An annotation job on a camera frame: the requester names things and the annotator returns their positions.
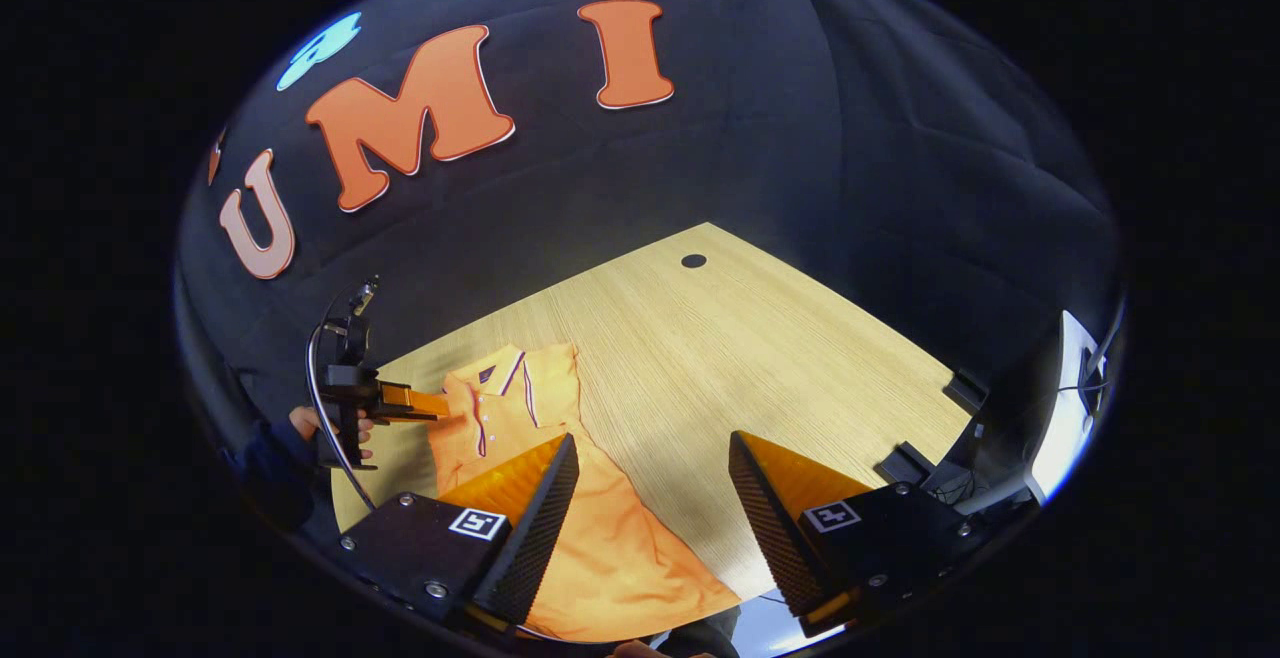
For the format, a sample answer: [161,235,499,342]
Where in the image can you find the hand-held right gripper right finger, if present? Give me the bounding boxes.
[728,430,1001,639]

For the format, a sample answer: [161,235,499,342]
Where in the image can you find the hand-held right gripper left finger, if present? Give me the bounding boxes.
[335,433,581,629]

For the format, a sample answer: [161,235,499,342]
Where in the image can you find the orange T-shirt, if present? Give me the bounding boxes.
[428,343,743,644]

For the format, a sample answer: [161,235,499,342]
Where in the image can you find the person's grey trousers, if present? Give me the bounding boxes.
[655,606,743,658]

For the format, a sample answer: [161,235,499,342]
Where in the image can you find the bright white board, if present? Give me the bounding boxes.
[1030,310,1111,504]

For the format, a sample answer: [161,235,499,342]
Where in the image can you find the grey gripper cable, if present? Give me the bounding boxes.
[305,318,379,511]

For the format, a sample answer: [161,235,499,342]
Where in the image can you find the black desk bracket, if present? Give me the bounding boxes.
[945,368,991,414]
[878,441,938,487]

